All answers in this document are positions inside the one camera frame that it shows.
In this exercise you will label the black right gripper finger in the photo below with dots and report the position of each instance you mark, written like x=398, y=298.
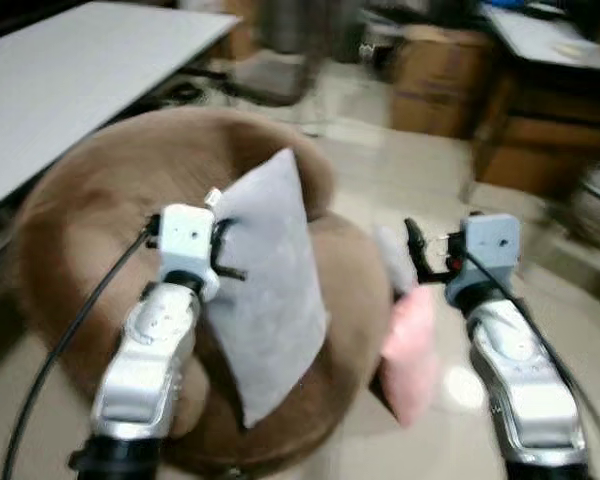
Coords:
x=415, y=245

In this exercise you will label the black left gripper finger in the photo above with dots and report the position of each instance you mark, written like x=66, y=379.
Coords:
x=220, y=240

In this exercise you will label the grey pillow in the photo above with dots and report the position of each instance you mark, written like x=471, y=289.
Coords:
x=275, y=290

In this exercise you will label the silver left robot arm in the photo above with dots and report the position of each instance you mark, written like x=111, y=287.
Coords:
x=145, y=370

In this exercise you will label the pink pillow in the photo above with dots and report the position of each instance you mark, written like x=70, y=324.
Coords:
x=412, y=350

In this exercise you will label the brown round sofa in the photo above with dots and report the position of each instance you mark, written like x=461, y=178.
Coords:
x=110, y=200

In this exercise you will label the printed cardboard box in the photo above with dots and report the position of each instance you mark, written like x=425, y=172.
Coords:
x=440, y=80

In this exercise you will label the plain brown cardboard box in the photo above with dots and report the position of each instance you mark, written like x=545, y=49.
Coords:
x=560, y=140

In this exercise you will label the grey office chair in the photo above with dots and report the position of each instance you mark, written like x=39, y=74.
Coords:
x=275, y=70

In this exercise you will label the large white table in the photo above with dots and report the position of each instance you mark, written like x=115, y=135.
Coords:
x=70, y=70

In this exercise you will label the grey table with black legs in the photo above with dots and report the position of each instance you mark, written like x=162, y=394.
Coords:
x=545, y=35

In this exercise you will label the small beige remote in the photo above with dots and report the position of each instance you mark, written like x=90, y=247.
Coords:
x=570, y=49

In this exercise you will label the blue object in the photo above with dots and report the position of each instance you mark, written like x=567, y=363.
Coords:
x=528, y=4

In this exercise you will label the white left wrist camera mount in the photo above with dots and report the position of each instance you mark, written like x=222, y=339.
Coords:
x=185, y=245

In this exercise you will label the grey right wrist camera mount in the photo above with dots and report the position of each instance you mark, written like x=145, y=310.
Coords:
x=488, y=250

